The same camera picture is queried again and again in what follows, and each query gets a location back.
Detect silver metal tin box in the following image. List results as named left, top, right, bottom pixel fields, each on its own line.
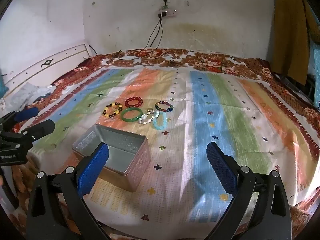
left=72, top=124, right=151, bottom=192

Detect red bead bracelet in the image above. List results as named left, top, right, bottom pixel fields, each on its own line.
left=124, top=96, right=144, bottom=108

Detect floral brown bedsheet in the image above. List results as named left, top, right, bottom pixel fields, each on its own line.
left=9, top=49, right=319, bottom=239

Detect white wooden headboard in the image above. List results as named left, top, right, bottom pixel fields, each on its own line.
left=4, top=42, right=94, bottom=99

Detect hanging mustard brown clothes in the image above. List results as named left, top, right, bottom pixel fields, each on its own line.
left=271, top=0, right=319, bottom=85

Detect white power strip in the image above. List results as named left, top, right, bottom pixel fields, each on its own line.
left=158, top=9, right=177, bottom=18

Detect white shell stone bracelet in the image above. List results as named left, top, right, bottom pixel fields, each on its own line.
left=138, top=110, right=161, bottom=125

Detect yellow black bead bracelet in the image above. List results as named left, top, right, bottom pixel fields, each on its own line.
left=102, top=101, right=124, bottom=119

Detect multicolour glass bead bracelet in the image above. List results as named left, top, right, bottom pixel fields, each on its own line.
left=154, top=100, right=174, bottom=113

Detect black cables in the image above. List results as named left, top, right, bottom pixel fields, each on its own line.
left=142, top=15, right=164, bottom=51

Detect green jade bangle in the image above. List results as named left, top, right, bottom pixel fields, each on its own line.
left=120, top=107, right=143, bottom=122

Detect striped colourful mat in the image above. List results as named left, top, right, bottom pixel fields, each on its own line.
left=32, top=67, right=319, bottom=227

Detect light blue crumpled cloth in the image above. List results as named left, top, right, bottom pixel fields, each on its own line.
left=4, top=82, right=56, bottom=113

